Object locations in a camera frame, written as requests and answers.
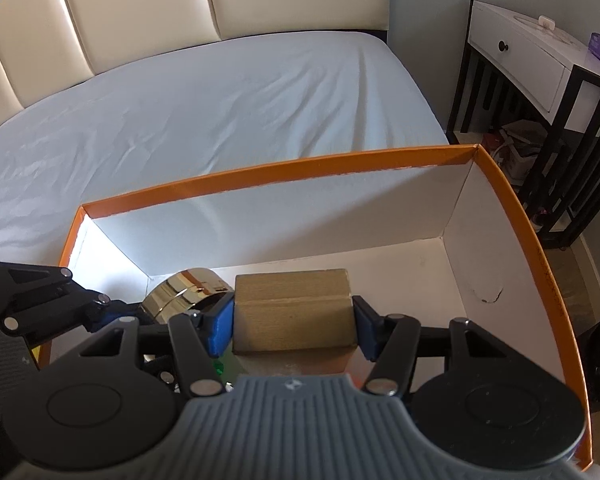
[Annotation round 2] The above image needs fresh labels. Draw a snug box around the clutter under nightstand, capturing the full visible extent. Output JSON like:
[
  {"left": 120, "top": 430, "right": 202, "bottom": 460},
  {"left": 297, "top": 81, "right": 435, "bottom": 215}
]
[{"left": 482, "top": 119, "right": 551, "bottom": 182}]

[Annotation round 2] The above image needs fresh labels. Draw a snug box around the gold round jar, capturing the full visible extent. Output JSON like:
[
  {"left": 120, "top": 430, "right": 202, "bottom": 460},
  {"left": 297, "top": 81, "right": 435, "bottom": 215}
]
[{"left": 139, "top": 267, "right": 235, "bottom": 329}]

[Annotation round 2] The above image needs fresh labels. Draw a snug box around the bed with light blue sheet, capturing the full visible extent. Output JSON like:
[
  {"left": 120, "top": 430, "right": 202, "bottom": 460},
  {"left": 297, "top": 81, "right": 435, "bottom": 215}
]
[{"left": 0, "top": 30, "right": 451, "bottom": 267}]

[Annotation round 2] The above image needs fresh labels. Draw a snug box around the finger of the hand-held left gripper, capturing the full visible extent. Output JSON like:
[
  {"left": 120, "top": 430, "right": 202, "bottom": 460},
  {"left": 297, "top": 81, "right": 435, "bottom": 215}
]
[
  {"left": 140, "top": 349, "right": 181, "bottom": 394},
  {"left": 0, "top": 259, "right": 142, "bottom": 336}
]

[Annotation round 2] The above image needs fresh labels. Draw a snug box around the orange cardboard box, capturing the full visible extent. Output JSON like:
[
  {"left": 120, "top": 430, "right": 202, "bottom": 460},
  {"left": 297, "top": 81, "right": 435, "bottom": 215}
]
[{"left": 34, "top": 143, "right": 593, "bottom": 473}]

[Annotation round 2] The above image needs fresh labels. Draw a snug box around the gold cardboard box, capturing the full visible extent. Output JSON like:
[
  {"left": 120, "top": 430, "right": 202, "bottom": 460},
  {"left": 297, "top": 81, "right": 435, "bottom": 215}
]
[{"left": 231, "top": 268, "right": 359, "bottom": 377}]

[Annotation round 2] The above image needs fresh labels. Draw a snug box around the black white nightstand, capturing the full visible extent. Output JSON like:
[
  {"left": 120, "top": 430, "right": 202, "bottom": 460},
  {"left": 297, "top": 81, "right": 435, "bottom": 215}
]
[{"left": 447, "top": 0, "right": 600, "bottom": 251}]

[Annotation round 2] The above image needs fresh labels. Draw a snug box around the white nightstand drawer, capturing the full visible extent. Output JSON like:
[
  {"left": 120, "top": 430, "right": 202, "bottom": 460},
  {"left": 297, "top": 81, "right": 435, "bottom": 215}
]
[{"left": 467, "top": 8, "right": 580, "bottom": 115}]

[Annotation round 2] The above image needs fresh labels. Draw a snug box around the cream padded headboard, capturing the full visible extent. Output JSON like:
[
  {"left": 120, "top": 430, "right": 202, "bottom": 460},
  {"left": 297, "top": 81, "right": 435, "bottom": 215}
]
[{"left": 0, "top": 0, "right": 390, "bottom": 136}]

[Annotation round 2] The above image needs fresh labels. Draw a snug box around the green small item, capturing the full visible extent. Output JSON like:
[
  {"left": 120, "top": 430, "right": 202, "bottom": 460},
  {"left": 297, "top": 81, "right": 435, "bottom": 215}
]
[{"left": 213, "top": 354, "right": 238, "bottom": 389}]

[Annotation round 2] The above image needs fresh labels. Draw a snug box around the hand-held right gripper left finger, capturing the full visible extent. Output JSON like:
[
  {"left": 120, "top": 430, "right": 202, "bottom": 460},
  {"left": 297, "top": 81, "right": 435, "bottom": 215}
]
[{"left": 44, "top": 292, "right": 236, "bottom": 399}]

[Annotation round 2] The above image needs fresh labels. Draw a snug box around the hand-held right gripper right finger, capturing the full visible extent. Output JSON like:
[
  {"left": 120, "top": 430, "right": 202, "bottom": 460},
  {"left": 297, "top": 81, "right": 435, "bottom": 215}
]
[{"left": 352, "top": 295, "right": 557, "bottom": 402}]

